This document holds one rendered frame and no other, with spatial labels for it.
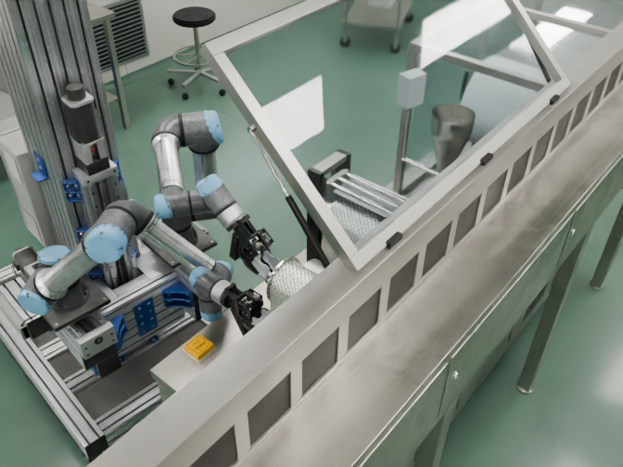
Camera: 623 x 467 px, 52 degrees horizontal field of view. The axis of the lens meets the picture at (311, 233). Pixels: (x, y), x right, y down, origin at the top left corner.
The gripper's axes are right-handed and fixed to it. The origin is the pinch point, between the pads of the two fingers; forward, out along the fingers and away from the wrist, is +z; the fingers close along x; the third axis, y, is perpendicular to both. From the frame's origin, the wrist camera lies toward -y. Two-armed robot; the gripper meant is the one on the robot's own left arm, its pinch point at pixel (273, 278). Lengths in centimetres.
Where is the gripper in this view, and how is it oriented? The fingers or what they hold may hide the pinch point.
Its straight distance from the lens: 193.4
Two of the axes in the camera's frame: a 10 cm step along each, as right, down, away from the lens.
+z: 5.9, 8.1, 0.4
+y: 5.0, -3.3, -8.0
